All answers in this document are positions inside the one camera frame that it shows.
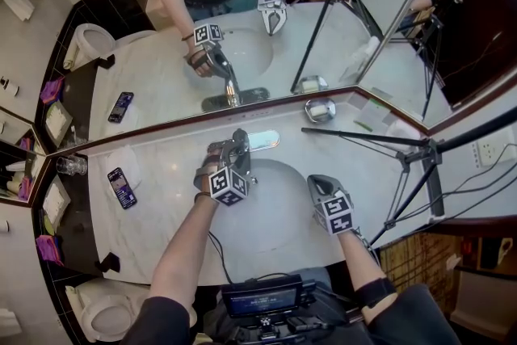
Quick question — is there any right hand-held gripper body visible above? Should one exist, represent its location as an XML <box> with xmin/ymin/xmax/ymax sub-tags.
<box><xmin>311</xmin><ymin>193</ymin><xmax>355</xmax><ymax>237</ymax></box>

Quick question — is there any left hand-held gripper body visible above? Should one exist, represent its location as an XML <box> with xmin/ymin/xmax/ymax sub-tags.
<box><xmin>192</xmin><ymin>151</ymin><xmax>250</xmax><ymax>208</ymax></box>

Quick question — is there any chrome faucet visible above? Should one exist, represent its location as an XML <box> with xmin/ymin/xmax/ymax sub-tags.
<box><xmin>208</xmin><ymin>128</ymin><xmax>281</xmax><ymax>185</ymax></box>

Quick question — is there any person's left forearm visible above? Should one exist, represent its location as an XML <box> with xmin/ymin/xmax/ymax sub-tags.
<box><xmin>149</xmin><ymin>196</ymin><xmax>221</xmax><ymax>312</ymax></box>

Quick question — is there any person's right forearm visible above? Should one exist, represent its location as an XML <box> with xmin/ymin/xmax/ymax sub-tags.
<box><xmin>337</xmin><ymin>229</ymin><xmax>397</xmax><ymax>320</ymax></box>

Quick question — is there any person's left hand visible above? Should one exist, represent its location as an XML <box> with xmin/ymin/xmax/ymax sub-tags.
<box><xmin>200</xmin><ymin>144</ymin><xmax>225</xmax><ymax>175</ymax></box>

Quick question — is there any white oval sink basin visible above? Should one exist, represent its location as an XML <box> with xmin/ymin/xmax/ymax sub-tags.
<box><xmin>209</xmin><ymin>158</ymin><xmax>324</xmax><ymax>255</ymax></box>

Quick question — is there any metal soap dish with soap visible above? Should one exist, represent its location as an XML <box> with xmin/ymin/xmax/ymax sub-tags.
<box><xmin>305</xmin><ymin>97</ymin><xmax>338</xmax><ymax>124</ymax></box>

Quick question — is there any white paper sheet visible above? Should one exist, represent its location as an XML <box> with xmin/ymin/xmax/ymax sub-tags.
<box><xmin>357</xmin><ymin>99</ymin><xmax>393</xmax><ymax>130</ymax></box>

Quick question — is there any black armband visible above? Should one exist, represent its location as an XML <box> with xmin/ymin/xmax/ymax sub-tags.
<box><xmin>354</xmin><ymin>276</ymin><xmax>397</xmax><ymax>309</ymax></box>

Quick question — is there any white plastic packet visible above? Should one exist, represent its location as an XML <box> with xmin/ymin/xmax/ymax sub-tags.
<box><xmin>385</xmin><ymin>119</ymin><xmax>423</xmax><ymax>145</ymax></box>

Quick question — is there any black tripod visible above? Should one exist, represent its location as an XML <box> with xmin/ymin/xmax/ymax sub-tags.
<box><xmin>301</xmin><ymin>104</ymin><xmax>517</xmax><ymax>246</ymax></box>

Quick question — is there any white paper towel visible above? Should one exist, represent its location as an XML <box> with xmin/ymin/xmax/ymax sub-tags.
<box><xmin>107</xmin><ymin>145</ymin><xmax>143</xmax><ymax>191</ymax></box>

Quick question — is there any black smartphone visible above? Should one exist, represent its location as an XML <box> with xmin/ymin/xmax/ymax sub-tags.
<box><xmin>107</xmin><ymin>167</ymin><xmax>138</xmax><ymax>210</ymax></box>

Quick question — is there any person's dark shirt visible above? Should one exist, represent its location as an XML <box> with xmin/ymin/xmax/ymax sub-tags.
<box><xmin>120</xmin><ymin>282</ymin><xmax>464</xmax><ymax>345</ymax></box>

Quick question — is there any narrow angled mirror panel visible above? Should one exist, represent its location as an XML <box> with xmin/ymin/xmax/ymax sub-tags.
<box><xmin>0</xmin><ymin>104</ymin><xmax>52</xmax><ymax>207</ymax></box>
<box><xmin>357</xmin><ymin>0</ymin><xmax>517</xmax><ymax>134</ymax></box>

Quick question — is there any white toilet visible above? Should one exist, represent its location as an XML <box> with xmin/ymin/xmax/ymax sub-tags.
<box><xmin>64</xmin><ymin>278</ymin><xmax>199</xmax><ymax>343</ymax></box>

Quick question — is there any tray with white packets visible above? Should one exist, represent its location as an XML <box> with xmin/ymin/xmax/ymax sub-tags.
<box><xmin>41</xmin><ymin>179</ymin><xmax>72</xmax><ymax>227</ymax></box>

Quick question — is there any purple folded cloth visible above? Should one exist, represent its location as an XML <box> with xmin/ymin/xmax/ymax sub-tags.
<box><xmin>35</xmin><ymin>234</ymin><xmax>65</xmax><ymax>266</ymax></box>

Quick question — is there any white folded towel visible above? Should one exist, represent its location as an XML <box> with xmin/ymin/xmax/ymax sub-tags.
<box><xmin>0</xmin><ymin>309</ymin><xmax>22</xmax><ymax>336</ymax></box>

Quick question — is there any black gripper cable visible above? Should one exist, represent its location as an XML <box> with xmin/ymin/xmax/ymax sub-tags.
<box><xmin>355</xmin><ymin>228</ymin><xmax>380</xmax><ymax>263</ymax></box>
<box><xmin>208</xmin><ymin>232</ymin><xmax>235</xmax><ymax>284</ymax></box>

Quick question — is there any large wall mirror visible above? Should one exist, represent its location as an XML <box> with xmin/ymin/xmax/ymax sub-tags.
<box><xmin>0</xmin><ymin>0</ymin><xmax>449</xmax><ymax>157</ymax></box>

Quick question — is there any black chest-mounted recorder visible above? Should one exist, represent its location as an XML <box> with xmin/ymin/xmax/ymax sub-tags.
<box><xmin>220</xmin><ymin>273</ymin><xmax>324</xmax><ymax>340</ymax></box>

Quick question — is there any black power cable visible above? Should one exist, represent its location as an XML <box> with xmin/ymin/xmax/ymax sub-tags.
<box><xmin>387</xmin><ymin>173</ymin><xmax>517</xmax><ymax>225</ymax></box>
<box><xmin>438</xmin><ymin>143</ymin><xmax>517</xmax><ymax>199</ymax></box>

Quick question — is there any black folded strap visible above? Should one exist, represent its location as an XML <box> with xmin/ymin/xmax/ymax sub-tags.
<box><xmin>95</xmin><ymin>252</ymin><xmax>121</xmax><ymax>274</ymax></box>

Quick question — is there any white wall socket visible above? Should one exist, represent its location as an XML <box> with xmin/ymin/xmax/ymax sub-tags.
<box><xmin>470</xmin><ymin>131</ymin><xmax>516</xmax><ymax>169</ymax></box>

